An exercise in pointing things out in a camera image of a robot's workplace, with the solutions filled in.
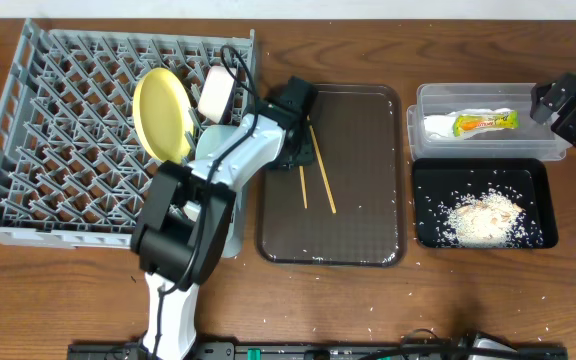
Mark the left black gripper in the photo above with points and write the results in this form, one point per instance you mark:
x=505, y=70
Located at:
x=297, y=145

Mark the wooden chopstick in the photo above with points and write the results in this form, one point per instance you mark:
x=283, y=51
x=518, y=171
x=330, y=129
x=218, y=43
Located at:
x=303, y=187
x=322, y=167

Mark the light blue bowl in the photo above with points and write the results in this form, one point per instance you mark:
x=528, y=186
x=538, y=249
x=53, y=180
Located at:
x=212, y=138

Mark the white plate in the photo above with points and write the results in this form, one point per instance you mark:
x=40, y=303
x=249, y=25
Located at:
x=216, y=94

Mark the green snack wrapper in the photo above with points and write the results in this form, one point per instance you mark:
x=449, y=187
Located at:
x=464, y=124

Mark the yellow plate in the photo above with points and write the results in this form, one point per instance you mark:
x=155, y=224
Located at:
x=161, y=116

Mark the small white cup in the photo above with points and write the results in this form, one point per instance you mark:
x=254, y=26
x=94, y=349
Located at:
x=191, y=210

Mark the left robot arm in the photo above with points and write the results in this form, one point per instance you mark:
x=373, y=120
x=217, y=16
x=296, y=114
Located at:
x=182, y=229

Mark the pile of rice waste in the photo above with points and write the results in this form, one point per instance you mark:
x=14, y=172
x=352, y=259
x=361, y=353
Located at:
x=498, y=217

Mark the black waste tray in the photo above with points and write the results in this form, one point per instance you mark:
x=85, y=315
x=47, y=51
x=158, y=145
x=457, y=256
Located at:
x=438, y=177

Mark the dark brown serving tray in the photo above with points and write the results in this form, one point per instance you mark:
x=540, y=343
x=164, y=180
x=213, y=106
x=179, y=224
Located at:
x=358, y=128

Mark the clear plastic bin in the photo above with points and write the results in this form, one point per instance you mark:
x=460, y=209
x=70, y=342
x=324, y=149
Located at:
x=530, y=140

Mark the grey plastic dish rack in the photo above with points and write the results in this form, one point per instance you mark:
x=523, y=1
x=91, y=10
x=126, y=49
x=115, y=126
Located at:
x=72, y=171

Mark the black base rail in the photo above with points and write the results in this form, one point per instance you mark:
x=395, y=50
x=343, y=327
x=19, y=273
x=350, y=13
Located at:
x=421, y=344

